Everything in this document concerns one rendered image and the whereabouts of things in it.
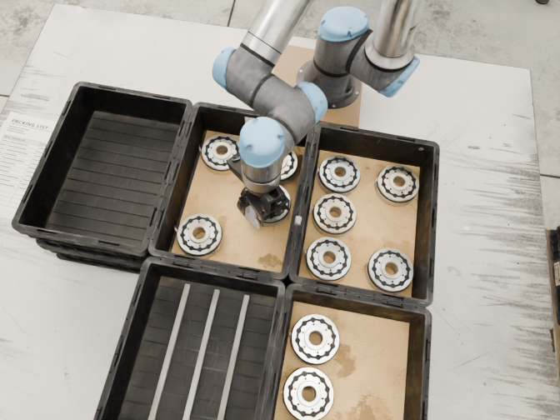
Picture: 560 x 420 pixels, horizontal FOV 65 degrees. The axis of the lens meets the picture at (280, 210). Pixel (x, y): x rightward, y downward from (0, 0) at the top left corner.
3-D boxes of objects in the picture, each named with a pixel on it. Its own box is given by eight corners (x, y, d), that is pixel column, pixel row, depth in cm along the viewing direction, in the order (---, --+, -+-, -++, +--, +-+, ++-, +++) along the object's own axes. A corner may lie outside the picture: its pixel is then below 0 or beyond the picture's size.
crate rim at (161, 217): (196, 106, 110) (194, 100, 108) (315, 126, 109) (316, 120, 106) (147, 257, 94) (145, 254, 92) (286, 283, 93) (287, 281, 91)
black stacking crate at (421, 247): (312, 147, 117) (316, 122, 107) (423, 167, 116) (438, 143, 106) (285, 293, 102) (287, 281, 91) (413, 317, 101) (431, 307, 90)
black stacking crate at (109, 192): (93, 109, 120) (77, 82, 110) (200, 127, 119) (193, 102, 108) (36, 246, 104) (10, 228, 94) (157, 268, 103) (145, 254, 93)
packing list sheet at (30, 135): (4, 111, 132) (3, 110, 131) (80, 122, 131) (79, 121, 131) (-44, 211, 119) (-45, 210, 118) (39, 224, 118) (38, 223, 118)
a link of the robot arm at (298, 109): (285, 61, 81) (246, 98, 77) (335, 93, 78) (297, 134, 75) (283, 88, 88) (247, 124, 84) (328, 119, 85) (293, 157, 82)
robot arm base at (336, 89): (302, 62, 131) (306, 35, 122) (352, 64, 132) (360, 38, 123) (303, 102, 124) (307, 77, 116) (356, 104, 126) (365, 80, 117)
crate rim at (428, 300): (315, 126, 109) (316, 121, 106) (437, 147, 107) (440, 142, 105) (287, 283, 93) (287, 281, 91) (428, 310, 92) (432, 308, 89)
